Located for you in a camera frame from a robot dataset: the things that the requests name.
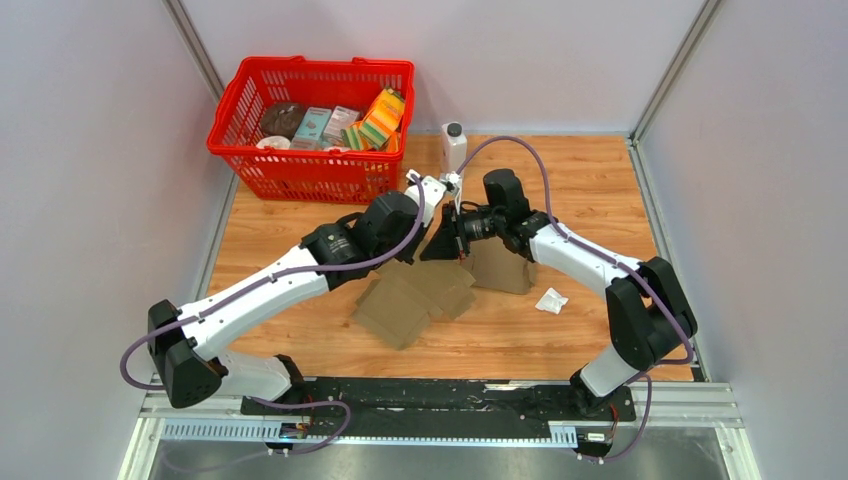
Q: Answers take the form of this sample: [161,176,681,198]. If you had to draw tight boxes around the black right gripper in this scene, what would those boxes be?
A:
[420,201,505,262]

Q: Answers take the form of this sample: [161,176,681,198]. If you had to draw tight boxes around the brown cardboard box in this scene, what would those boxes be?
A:
[352,260,475,350]

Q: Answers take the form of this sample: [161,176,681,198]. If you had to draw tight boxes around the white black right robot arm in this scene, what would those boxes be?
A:
[420,169,698,419]

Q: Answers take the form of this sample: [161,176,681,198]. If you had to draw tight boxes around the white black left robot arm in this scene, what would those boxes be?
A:
[143,171,461,415]

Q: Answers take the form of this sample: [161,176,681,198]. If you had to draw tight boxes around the grey pink snack box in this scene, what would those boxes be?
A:
[321,106,361,145]

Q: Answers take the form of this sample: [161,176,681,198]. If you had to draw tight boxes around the teal snack box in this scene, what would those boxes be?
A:
[289,107,332,151]

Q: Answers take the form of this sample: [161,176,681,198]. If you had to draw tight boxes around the white bottle black cap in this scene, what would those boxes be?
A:
[440,122,468,187]

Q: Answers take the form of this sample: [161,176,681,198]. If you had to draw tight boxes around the green striped packet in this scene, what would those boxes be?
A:
[340,121,372,151]

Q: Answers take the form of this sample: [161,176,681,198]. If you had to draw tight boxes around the small white plastic packet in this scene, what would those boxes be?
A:
[535,288,569,315]

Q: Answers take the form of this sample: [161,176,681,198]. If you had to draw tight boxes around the red plastic shopping basket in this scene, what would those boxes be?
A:
[206,56,416,204]

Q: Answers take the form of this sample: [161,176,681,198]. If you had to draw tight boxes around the white round lid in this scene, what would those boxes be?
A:
[256,135,291,150]

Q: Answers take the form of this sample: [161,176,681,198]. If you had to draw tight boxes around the brown round bag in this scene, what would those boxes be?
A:
[259,102,307,139]

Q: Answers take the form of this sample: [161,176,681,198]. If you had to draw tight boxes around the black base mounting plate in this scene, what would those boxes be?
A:
[239,376,637,440]

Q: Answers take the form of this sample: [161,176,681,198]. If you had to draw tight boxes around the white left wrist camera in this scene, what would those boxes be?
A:
[405,169,463,196]

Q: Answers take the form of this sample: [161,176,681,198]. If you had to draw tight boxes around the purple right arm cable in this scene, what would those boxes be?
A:
[455,135,696,464]

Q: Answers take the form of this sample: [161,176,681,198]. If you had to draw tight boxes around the aluminium frame rail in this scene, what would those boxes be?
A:
[119,377,762,479]

